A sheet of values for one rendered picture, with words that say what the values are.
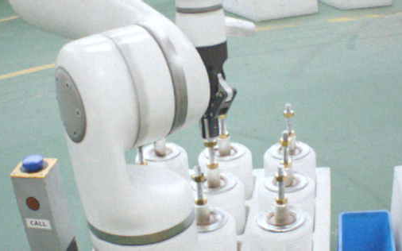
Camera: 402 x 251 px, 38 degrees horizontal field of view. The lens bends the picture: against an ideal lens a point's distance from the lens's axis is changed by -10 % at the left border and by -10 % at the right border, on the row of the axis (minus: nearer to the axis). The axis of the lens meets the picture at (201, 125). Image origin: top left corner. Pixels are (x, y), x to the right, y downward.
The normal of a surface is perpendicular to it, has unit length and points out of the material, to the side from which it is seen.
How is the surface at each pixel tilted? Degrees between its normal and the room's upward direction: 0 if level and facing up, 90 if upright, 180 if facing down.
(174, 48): 50
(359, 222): 88
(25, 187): 90
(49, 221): 90
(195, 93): 95
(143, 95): 81
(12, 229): 0
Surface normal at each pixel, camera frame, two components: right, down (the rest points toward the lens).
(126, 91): 0.53, 0.02
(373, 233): -0.17, 0.36
